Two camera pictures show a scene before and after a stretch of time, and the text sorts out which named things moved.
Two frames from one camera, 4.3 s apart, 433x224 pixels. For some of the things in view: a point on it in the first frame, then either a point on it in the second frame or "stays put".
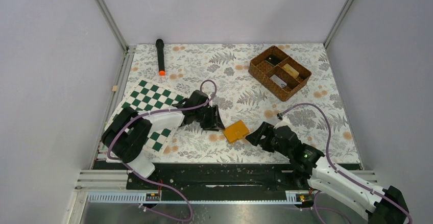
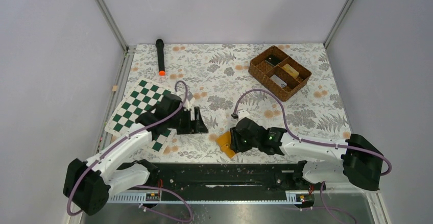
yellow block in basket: x=291 y=70 stays put
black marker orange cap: x=160 y=44 stays put
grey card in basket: x=278 y=81 stays put
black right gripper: x=265 y=129 to x=236 y=145
